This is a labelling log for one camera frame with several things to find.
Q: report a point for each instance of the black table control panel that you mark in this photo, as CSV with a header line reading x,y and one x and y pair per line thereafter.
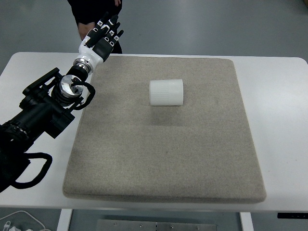
x,y
292,215

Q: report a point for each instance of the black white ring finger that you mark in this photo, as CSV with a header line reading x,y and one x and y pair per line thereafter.
x,y
114,28

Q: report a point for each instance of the person in black clothes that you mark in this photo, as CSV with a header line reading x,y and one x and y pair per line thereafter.
x,y
88,12

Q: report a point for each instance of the white table leg frame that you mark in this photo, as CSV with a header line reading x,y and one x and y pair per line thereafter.
x,y
64,220

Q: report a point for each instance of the white cup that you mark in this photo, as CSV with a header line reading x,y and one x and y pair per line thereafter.
x,y
166,92

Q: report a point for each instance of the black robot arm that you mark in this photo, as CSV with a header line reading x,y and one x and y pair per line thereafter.
x,y
48,105

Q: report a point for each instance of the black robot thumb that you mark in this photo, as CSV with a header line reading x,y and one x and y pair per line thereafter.
x,y
89,38

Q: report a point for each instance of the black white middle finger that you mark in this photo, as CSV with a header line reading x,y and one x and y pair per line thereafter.
x,y
112,21

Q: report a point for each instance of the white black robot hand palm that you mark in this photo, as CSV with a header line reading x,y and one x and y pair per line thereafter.
x,y
98,53

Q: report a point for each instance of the beige felt mat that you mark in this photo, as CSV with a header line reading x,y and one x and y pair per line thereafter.
x,y
201,152

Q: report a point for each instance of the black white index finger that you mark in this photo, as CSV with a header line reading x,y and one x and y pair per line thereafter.
x,y
101,25

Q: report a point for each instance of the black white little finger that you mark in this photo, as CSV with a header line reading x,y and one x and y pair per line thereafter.
x,y
114,36

